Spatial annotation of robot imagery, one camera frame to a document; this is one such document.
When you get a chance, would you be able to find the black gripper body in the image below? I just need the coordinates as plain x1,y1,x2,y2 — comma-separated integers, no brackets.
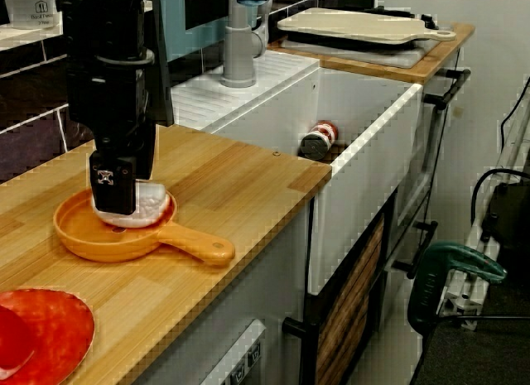
65,52,158,157

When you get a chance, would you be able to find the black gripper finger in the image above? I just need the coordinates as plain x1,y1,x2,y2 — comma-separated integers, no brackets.
135,152,156,183
88,152,138,215

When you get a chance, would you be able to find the orange toy frying pan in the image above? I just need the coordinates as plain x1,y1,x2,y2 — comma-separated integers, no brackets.
53,185,236,265

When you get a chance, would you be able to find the dark tiled backsplash shelf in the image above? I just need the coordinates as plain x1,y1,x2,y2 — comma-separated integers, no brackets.
0,0,175,183

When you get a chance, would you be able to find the white jar with print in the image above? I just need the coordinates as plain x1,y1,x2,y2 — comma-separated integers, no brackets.
3,0,57,30

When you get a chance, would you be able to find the long wooden countertop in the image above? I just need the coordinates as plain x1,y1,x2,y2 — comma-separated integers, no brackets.
0,118,333,385

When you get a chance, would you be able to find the grey toy faucet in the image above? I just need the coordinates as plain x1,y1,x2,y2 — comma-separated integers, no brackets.
219,0,273,89

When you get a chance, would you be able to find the red plate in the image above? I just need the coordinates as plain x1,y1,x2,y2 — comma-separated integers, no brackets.
0,288,96,385

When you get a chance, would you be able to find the white toy kitchen cabinet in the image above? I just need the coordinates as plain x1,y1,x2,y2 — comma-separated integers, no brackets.
136,45,467,385

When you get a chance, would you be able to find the red toy tomato can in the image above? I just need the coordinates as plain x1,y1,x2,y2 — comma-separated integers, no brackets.
299,119,340,161

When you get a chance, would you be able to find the red round toy food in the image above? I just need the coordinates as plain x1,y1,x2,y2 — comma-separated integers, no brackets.
0,304,36,372

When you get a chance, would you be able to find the grey toy dishwasher front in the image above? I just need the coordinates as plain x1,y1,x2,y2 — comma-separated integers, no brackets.
198,318,268,385

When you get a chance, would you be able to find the white toy sink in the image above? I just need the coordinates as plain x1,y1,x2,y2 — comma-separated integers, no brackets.
170,49,424,296

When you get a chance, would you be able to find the wooden slat drawer front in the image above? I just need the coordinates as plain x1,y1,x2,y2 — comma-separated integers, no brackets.
316,217,386,385

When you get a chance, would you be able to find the cream cutting board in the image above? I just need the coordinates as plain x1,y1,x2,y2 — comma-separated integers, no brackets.
276,7,456,46

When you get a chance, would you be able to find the grey stove tray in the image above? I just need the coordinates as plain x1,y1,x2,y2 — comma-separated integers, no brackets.
275,35,440,70

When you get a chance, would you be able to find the green power tool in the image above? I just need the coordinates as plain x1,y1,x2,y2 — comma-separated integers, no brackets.
407,240,508,332

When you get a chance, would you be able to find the short wooden countertop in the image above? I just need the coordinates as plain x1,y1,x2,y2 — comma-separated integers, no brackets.
267,22,475,86

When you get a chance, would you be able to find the black box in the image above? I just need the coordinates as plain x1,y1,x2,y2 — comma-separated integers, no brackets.
482,181,530,270

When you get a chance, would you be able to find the black upright post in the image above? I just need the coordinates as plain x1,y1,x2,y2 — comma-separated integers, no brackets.
147,0,176,128

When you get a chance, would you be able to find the black cabinet handle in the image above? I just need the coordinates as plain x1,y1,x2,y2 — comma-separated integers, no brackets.
422,68,472,111
282,316,320,385
391,221,439,281

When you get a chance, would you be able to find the thick black cable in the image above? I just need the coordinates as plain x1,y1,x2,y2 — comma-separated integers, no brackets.
471,167,530,237

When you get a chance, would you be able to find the aluminium frame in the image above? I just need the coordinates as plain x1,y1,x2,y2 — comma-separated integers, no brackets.
438,107,530,330

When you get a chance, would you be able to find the thin black cable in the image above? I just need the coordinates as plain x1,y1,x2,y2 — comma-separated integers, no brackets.
499,74,530,150

